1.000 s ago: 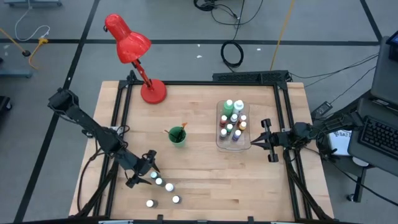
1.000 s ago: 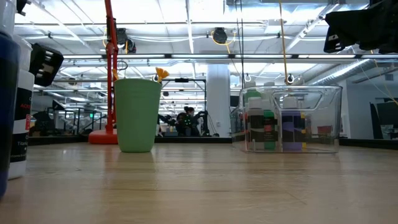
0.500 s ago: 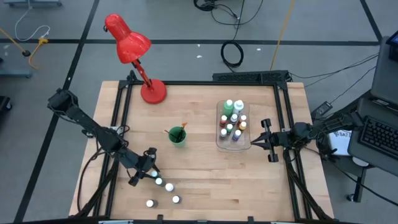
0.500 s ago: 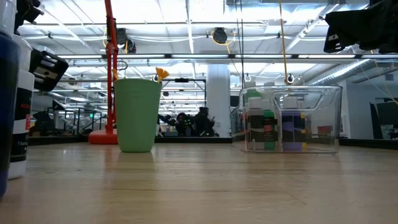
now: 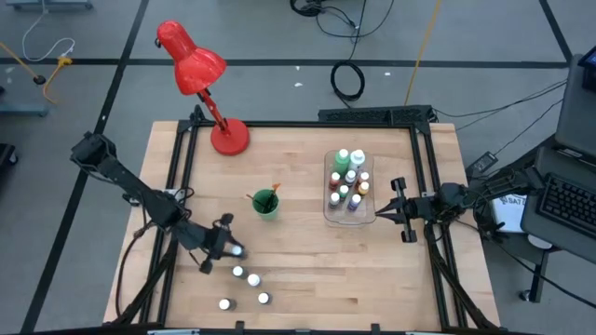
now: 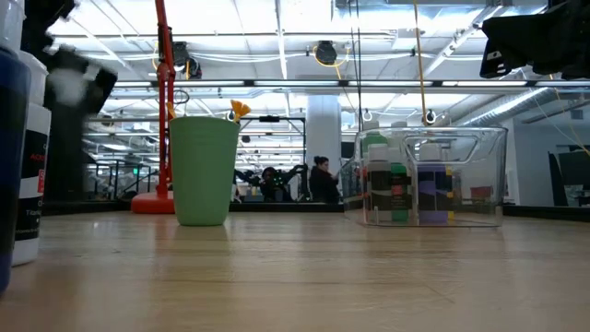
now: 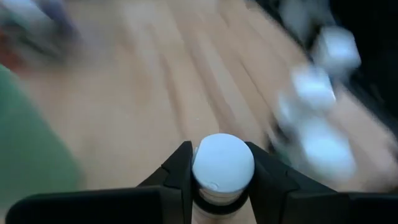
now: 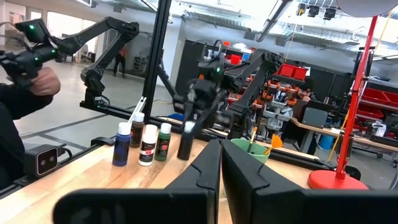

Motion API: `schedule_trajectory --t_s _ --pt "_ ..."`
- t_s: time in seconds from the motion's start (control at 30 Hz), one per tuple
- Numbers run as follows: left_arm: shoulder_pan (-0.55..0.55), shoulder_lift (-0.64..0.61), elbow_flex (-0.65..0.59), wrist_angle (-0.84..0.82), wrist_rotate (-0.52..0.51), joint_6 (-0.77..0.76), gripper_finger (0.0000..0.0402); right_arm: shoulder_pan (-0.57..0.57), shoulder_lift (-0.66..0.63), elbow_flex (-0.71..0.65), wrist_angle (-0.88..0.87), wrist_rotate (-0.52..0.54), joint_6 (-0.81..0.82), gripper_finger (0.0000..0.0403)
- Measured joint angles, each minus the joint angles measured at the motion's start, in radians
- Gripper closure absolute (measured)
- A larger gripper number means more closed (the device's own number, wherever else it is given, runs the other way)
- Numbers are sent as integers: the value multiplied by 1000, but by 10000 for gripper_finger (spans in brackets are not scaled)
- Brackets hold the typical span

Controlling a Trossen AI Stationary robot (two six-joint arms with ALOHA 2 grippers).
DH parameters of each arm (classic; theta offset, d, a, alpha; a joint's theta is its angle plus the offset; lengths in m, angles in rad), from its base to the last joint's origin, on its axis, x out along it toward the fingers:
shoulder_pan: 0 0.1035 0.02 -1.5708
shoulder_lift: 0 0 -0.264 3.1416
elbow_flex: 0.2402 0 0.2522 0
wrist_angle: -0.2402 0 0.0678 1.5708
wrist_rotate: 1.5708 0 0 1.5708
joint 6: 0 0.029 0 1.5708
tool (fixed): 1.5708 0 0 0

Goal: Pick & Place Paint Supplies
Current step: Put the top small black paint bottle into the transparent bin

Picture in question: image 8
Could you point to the silver angled bracket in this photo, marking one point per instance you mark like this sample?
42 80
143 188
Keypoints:
136 109

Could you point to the black paint bottle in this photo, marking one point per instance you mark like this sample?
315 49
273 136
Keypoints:
185 146

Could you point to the wooden work table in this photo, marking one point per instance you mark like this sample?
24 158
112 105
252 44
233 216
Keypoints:
329 132

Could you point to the dark green paint bottle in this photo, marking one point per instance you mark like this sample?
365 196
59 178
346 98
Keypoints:
162 146

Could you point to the person's hand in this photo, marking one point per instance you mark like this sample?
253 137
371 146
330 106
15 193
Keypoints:
46 82

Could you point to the blue plastic bin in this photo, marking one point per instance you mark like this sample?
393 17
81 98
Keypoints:
177 117

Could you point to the green plastic cup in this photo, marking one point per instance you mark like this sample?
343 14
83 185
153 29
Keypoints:
258 157

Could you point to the black aluminium frame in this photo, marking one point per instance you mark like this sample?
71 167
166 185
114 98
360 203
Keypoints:
155 62

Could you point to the metal rack red bins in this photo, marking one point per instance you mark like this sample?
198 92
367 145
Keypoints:
376 99

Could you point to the long ceiling light bar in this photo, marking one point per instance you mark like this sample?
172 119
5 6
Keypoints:
273 18

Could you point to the red plastic storage bin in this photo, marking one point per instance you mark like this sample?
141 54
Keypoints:
300 74
284 71

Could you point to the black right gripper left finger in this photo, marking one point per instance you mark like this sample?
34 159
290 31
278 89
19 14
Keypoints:
192 205

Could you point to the person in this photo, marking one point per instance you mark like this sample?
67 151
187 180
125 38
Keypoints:
306 90
119 62
12 124

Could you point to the blue plastic barrel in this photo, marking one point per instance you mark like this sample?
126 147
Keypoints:
326 142

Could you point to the red desk lamp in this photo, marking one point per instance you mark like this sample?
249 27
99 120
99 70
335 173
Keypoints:
354 102

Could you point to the small white paint bottle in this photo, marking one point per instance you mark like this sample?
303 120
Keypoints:
147 149

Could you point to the blue paint bottle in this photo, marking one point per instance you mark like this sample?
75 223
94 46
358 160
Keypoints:
122 149

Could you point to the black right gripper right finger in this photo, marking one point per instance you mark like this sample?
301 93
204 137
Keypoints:
264 202

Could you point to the black depth camera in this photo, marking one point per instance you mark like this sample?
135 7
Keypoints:
43 160

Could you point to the black storage shelf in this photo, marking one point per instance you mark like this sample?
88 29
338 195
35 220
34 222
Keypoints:
192 68

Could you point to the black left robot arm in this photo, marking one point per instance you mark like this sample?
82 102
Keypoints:
255 81

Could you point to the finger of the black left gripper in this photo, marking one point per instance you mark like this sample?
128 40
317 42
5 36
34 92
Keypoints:
188 113
210 115

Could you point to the brown paint bottle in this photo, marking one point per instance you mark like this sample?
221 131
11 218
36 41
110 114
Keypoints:
136 133

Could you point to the orange fan brush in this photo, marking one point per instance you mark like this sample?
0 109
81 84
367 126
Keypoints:
276 141

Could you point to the grey monitor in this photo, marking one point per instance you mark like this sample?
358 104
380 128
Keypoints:
314 117

